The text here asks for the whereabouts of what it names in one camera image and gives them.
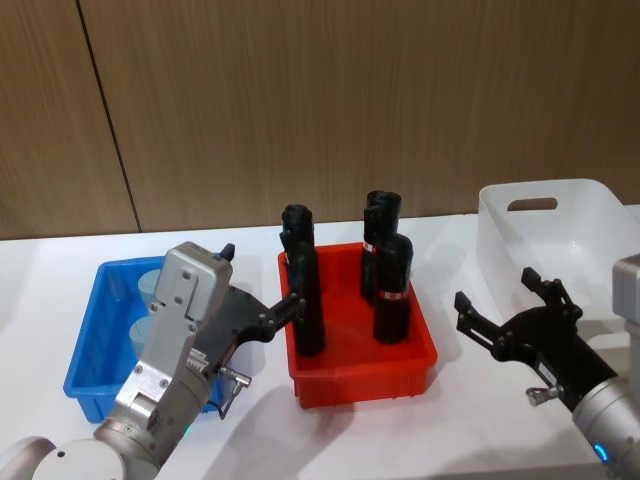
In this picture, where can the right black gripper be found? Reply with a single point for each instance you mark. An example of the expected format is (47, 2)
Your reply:
(550, 345)

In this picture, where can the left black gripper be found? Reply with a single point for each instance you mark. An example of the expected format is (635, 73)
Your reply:
(235, 317)

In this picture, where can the black bottle without label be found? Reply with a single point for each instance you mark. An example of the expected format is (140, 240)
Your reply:
(310, 280)

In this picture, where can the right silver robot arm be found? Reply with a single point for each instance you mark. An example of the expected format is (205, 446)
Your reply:
(607, 415)

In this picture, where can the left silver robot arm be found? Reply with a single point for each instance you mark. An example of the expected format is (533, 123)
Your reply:
(165, 320)

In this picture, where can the pale blue cylinder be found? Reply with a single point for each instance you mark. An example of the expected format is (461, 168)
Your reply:
(149, 287)
(140, 335)

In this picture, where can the black bottle with label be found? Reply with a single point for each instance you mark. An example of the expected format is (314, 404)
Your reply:
(377, 225)
(395, 300)

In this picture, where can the red plastic bin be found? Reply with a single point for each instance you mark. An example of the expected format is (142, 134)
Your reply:
(350, 360)

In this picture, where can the blue plastic bin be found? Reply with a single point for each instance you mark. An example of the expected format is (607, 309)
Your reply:
(100, 350)

